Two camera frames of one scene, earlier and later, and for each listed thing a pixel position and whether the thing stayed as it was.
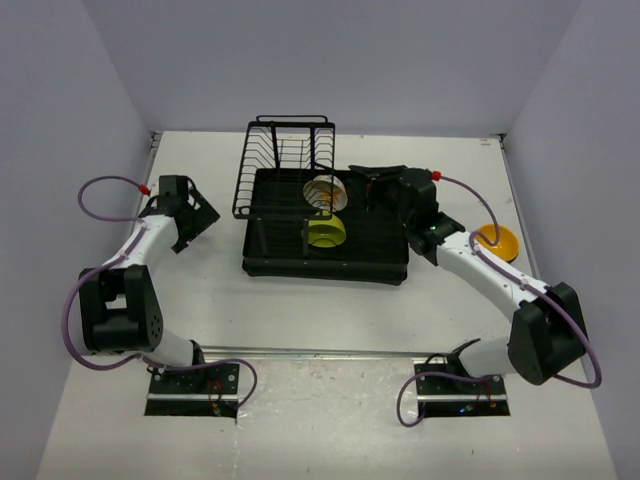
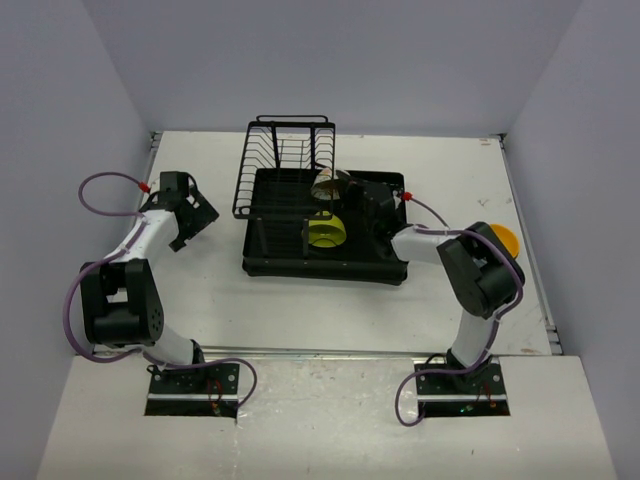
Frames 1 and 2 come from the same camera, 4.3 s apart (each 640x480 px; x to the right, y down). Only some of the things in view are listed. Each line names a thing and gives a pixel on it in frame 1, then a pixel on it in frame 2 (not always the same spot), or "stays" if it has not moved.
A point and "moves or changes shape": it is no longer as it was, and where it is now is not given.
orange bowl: x=508 y=247 stays
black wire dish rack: x=286 y=172 stays
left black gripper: x=203 y=218 stays
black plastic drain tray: x=374 y=248 stays
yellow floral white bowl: x=326 y=192 moves or changes shape
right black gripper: x=386 y=177 to x=353 y=189
